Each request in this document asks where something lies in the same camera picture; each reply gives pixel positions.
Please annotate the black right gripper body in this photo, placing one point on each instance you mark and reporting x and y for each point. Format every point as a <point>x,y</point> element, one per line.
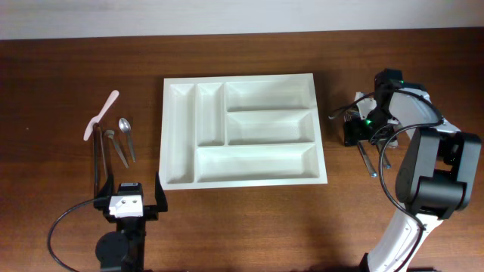
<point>371,128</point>

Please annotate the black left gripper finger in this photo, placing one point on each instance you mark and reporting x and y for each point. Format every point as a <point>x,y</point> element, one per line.
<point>102,197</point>
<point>151,212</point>

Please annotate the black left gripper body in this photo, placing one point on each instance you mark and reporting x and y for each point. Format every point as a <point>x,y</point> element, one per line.
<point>141,219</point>

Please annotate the metal fork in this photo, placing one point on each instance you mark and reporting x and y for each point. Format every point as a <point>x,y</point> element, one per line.
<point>371,170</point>
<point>348,117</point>

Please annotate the metal tongs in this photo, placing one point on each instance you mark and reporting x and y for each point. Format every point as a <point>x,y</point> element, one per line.
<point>100,157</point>

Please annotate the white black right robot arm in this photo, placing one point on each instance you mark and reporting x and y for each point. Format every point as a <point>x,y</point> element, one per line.
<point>437,173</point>

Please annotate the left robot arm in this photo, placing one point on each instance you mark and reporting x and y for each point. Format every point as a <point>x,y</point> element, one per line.
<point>123,249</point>

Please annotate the small bent metal spoon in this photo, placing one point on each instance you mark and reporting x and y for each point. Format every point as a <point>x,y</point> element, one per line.
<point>111,135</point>

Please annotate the small metal teaspoon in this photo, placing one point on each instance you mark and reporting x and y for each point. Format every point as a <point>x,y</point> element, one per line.
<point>126,128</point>

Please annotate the white plastic cutlery tray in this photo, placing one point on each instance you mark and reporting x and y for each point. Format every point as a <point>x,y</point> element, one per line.
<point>240,131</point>

